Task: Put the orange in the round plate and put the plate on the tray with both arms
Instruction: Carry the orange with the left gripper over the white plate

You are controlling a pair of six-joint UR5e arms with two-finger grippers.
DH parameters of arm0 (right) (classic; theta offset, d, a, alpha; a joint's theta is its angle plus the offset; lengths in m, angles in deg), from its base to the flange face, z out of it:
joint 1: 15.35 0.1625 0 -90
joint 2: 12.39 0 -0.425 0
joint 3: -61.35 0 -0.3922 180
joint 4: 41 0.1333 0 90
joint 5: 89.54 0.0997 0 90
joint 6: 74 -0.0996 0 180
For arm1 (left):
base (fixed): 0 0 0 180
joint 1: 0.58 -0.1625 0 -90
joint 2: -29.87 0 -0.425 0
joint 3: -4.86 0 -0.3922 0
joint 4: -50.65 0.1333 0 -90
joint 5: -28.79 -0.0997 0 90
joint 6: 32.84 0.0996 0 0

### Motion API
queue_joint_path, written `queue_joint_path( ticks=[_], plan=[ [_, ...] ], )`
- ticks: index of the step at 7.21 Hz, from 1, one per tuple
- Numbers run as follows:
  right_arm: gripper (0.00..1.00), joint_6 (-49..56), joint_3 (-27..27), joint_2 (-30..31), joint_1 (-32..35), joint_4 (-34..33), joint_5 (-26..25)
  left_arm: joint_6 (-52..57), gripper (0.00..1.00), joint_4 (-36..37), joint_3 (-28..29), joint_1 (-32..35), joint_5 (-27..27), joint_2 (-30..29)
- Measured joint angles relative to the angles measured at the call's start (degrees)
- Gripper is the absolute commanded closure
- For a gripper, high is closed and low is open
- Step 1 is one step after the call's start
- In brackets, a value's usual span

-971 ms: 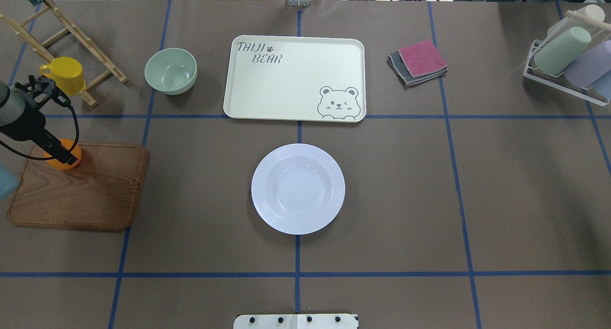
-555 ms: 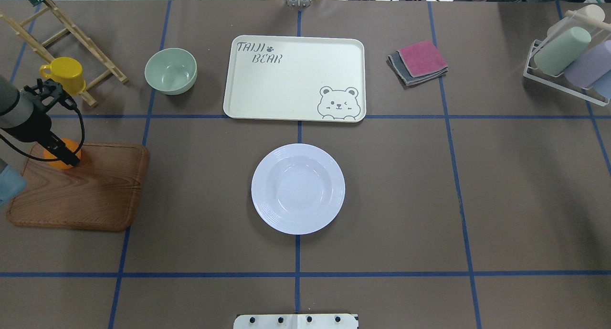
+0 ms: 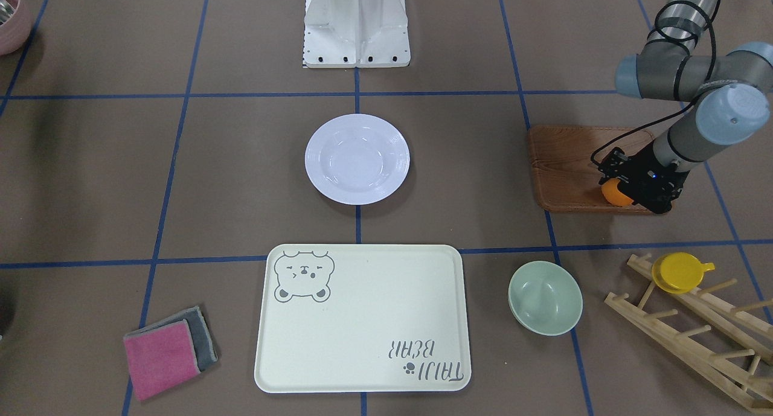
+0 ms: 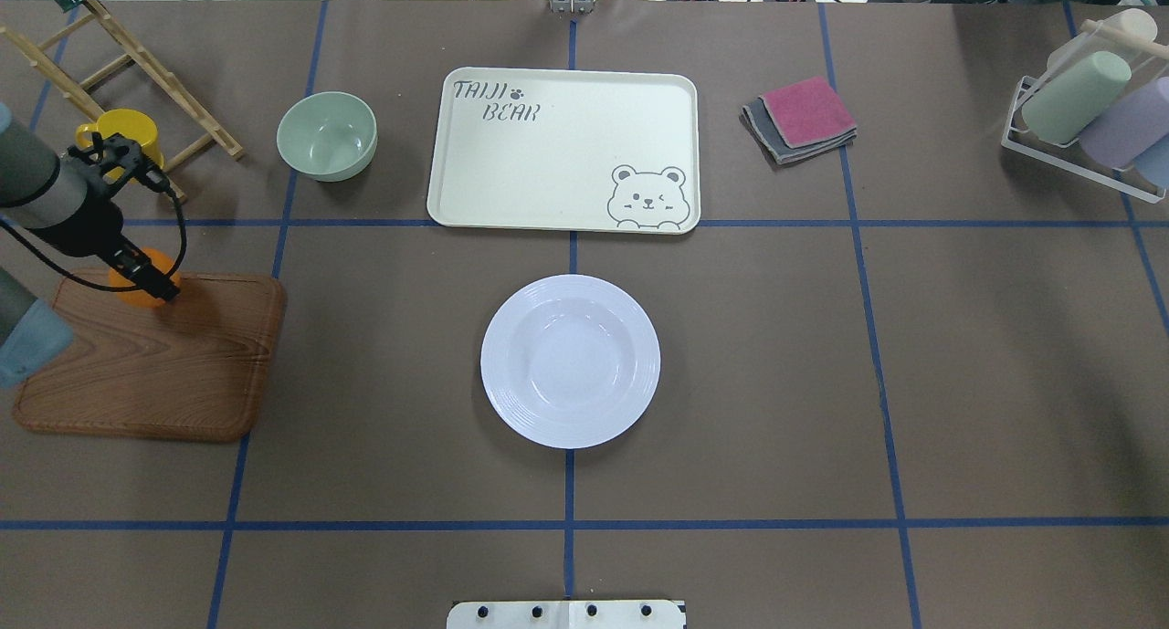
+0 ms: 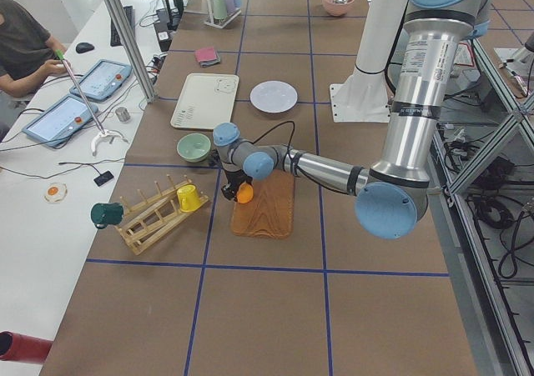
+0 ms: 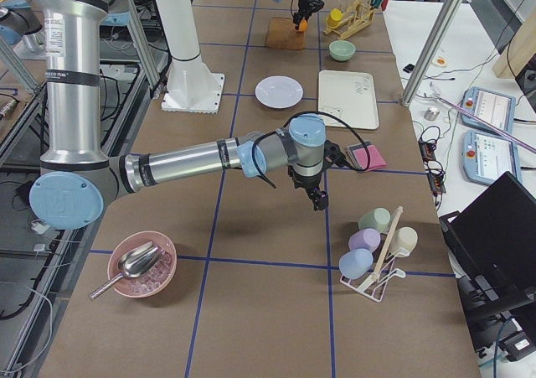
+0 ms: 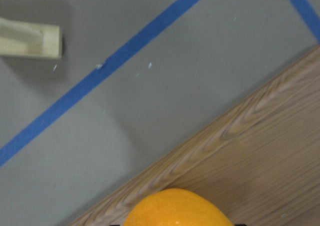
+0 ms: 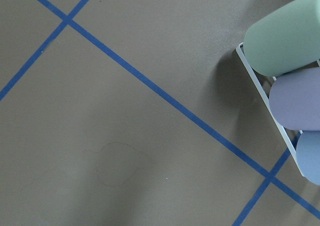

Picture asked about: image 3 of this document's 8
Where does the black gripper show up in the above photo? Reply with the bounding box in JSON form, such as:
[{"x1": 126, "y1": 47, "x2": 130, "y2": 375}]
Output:
[{"x1": 599, "y1": 143, "x2": 688, "y2": 214}]

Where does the orange fruit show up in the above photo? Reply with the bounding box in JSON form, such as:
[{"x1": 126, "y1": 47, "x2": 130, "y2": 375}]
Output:
[{"x1": 601, "y1": 178, "x2": 635, "y2": 207}]

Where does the white round plate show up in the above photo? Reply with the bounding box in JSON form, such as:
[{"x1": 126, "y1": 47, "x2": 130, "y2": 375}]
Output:
[{"x1": 304, "y1": 114, "x2": 411, "y2": 206}]

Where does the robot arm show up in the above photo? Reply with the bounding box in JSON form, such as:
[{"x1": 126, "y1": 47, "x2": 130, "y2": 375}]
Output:
[{"x1": 591, "y1": 0, "x2": 772, "y2": 214}]

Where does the brown wooden tray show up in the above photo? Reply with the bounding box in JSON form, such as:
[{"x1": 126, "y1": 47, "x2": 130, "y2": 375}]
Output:
[{"x1": 527, "y1": 124, "x2": 650, "y2": 214}]

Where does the cream bear print tray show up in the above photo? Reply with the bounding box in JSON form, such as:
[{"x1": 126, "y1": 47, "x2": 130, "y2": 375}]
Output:
[{"x1": 254, "y1": 245, "x2": 472, "y2": 394}]

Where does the yellow plastic mug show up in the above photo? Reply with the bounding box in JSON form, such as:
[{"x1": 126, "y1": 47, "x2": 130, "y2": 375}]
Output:
[{"x1": 650, "y1": 252, "x2": 716, "y2": 294}]

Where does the pale green bowl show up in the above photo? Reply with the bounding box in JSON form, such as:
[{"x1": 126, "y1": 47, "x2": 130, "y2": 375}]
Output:
[{"x1": 507, "y1": 260, "x2": 583, "y2": 336}]

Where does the wooden peg drying rack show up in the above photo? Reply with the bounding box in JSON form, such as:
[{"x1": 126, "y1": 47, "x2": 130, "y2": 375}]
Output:
[{"x1": 604, "y1": 254, "x2": 772, "y2": 415}]

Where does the grey cloth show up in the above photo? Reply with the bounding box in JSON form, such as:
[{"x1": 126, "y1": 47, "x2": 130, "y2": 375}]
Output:
[{"x1": 124, "y1": 306, "x2": 218, "y2": 372}]

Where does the pink cloth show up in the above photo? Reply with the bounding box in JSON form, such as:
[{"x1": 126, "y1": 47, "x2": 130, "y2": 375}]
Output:
[{"x1": 123, "y1": 320, "x2": 201, "y2": 400}]

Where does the pink bowl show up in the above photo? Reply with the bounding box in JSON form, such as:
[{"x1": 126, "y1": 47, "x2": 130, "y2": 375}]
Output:
[{"x1": 1, "y1": 0, "x2": 33, "y2": 56}]

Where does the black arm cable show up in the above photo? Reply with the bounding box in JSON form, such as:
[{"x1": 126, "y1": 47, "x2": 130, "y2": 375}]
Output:
[{"x1": 591, "y1": 0, "x2": 718, "y2": 166}]

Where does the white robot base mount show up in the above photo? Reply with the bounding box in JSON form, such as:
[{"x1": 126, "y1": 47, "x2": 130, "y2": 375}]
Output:
[{"x1": 302, "y1": 0, "x2": 411, "y2": 69}]

